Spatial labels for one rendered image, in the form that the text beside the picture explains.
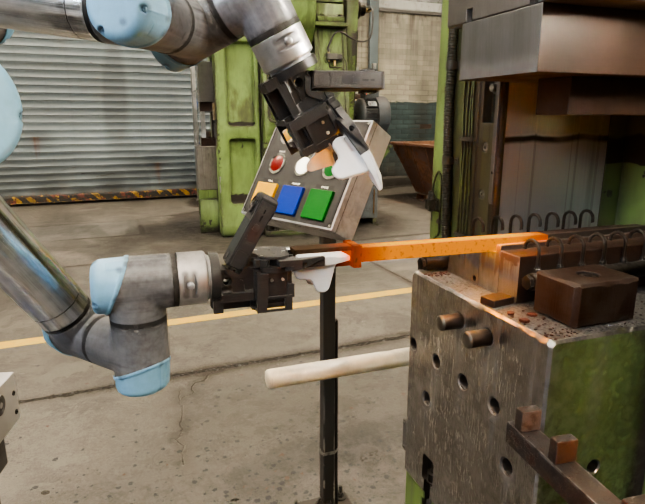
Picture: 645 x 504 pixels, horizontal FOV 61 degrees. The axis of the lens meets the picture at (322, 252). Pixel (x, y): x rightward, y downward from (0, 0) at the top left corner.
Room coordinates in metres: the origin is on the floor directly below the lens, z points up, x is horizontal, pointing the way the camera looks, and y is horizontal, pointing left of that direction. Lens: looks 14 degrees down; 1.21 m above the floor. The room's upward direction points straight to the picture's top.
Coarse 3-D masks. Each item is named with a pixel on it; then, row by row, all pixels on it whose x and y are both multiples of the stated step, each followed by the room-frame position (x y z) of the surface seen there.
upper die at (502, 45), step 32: (480, 32) 0.97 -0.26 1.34; (512, 32) 0.89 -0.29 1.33; (544, 32) 0.83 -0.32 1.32; (576, 32) 0.85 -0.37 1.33; (608, 32) 0.87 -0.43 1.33; (640, 32) 0.89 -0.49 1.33; (480, 64) 0.96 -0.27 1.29; (512, 64) 0.88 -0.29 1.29; (544, 64) 0.83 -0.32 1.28; (576, 64) 0.85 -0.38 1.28; (608, 64) 0.88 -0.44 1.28; (640, 64) 0.90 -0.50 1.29
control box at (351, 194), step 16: (368, 128) 1.29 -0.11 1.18; (272, 144) 1.49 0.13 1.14; (368, 144) 1.28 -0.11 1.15; (384, 144) 1.32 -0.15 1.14; (272, 160) 1.45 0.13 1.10; (288, 160) 1.41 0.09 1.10; (256, 176) 1.47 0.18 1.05; (272, 176) 1.42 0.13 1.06; (288, 176) 1.38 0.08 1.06; (304, 176) 1.34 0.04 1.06; (320, 176) 1.31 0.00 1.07; (368, 176) 1.28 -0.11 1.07; (304, 192) 1.31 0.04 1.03; (336, 192) 1.25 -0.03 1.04; (352, 192) 1.24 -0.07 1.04; (368, 192) 1.28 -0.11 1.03; (336, 208) 1.22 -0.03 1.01; (352, 208) 1.24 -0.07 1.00; (272, 224) 1.42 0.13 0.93; (288, 224) 1.32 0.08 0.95; (304, 224) 1.26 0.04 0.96; (320, 224) 1.22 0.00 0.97; (336, 224) 1.21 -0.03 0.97; (352, 224) 1.24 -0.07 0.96
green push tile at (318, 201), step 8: (312, 192) 1.29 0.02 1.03; (320, 192) 1.27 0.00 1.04; (328, 192) 1.25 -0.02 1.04; (312, 200) 1.27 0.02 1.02; (320, 200) 1.25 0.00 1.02; (328, 200) 1.24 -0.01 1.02; (304, 208) 1.27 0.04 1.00; (312, 208) 1.26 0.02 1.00; (320, 208) 1.24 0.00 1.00; (328, 208) 1.23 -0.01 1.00; (304, 216) 1.26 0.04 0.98; (312, 216) 1.24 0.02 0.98; (320, 216) 1.23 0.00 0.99
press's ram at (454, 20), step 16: (464, 0) 1.01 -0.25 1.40; (480, 0) 0.97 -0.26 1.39; (496, 0) 0.93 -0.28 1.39; (512, 0) 0.89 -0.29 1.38; (528, 0) 0.86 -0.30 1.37; (544, 0) 0.83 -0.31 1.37; (560, 0) 0.82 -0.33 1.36; (576, 0) 0.82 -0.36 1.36; (592, 0) 0.82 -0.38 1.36; (608, 0) 0.82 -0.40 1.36; (624, 0) 0.82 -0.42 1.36; (640, 0) 0.83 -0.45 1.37; (448, 16) 1.06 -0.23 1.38; (464, 16) 1.01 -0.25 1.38; (480, 16) 0.97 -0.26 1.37
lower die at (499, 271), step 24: (552, 240) 0.91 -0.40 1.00; (576, 240) 0.93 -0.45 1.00; (600, 240) 0.95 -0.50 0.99; (456, 264) 0.99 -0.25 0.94; (480, 264) 0.92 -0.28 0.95; (504, 264) 0.86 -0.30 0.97; (528, 264) 0.84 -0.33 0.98; (552, 264) 0.85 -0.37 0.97; (576, 264) 0.87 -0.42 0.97; (504, 288) 0.86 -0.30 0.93
